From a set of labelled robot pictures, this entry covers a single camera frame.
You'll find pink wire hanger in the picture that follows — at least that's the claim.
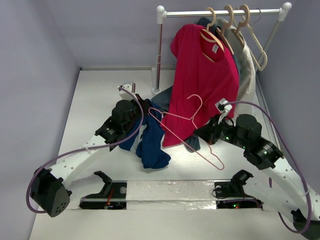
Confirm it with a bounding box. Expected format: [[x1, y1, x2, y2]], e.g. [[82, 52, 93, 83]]
[[148, 94, 225, 171]]

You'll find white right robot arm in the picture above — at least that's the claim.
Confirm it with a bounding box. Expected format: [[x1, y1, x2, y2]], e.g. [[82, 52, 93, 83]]
[[194, 114, 320, 240]]

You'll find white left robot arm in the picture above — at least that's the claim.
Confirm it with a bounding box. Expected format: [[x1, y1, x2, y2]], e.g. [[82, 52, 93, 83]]
[[25, 95, 151, 218]]

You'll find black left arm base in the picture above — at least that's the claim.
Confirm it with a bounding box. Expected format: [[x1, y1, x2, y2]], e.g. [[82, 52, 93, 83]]
[[79, 171, 127, 210]]

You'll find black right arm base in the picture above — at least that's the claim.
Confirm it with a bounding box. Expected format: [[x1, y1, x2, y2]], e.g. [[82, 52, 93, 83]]
[[211, 170, 263, 210]]

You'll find red t shirt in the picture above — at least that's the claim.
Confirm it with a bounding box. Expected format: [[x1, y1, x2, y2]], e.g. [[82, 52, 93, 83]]
[[159, 23, 240, 149]]

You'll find white t shirt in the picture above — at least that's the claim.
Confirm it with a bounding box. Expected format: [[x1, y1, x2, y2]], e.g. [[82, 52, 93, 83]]
[[215, 16, 256, 120]]

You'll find wooden hanger with grey shirt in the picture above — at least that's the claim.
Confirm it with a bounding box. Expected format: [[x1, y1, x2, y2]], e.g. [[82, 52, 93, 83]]
[[215, 4, 236, 56]]

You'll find wooden hanger with red shirt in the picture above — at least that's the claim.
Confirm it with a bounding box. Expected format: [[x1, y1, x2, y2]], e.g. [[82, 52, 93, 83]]
[[200, 7, 225, 53]]

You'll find cream plastic empty hanger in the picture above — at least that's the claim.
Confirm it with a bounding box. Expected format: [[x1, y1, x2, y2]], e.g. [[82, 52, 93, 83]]
[[234, 14, 269, 72]]

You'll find wooden hanger with white shirt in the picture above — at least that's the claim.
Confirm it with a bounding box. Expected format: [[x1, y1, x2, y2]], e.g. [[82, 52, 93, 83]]
[[232, 4, 251, 48]]

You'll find white metal clothes rack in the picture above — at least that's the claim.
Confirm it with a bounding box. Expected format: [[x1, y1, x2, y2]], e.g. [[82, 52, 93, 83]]
[[151, 2, 292, 110]]

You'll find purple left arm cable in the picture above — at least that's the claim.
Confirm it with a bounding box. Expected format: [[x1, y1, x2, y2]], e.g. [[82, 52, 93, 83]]
[[25, 86, 145, 214]]

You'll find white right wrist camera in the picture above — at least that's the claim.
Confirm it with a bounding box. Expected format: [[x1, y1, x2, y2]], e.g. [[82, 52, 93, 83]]
[[215, 98, 233, 125]]

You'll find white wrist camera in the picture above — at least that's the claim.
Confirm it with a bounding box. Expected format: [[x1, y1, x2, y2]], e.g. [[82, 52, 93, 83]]
[[117, 81, 137, 101], [215, 98, 233, 125]]

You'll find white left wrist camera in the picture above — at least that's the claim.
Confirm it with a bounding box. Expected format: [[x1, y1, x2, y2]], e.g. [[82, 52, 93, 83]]
[[117, 81, 137, 101]]

